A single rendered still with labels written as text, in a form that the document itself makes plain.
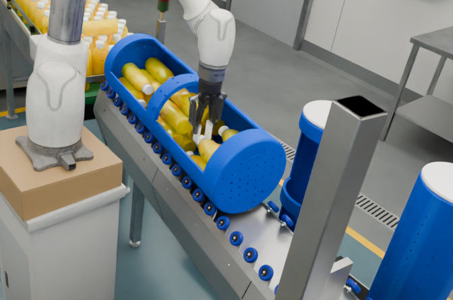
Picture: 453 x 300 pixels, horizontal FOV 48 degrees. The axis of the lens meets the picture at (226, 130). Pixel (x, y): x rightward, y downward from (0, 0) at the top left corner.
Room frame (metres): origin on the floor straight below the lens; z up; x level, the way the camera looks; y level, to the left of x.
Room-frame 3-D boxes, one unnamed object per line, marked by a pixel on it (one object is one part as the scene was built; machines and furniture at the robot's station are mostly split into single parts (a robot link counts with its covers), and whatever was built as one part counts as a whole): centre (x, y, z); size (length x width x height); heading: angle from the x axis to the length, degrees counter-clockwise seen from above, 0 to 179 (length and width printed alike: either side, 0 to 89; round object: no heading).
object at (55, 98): (1.26, 0.50, 1.27); 0.18 x 0.16 x 0.22; 18
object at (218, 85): (1.43, 0.08, 1.30); 0.08 x 0.07 x 0.09; 128
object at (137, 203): (2.03, 0.39, 0.31); 0.06 x 0.06 x 0.63; 38
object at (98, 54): (2.14, 0.64, 0.99); 0.07 x 0.07 x 0.19
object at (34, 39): (2.02, 0.84, 1.05); 0.20 x 0.10 x 0.10; 38
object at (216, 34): (1.44, 0.08, 1.48); 0.13 x 0.11 x 0.16; 16
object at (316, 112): (1.94, -0.45, 1.03); 0.28 x 0.28 x 0.01
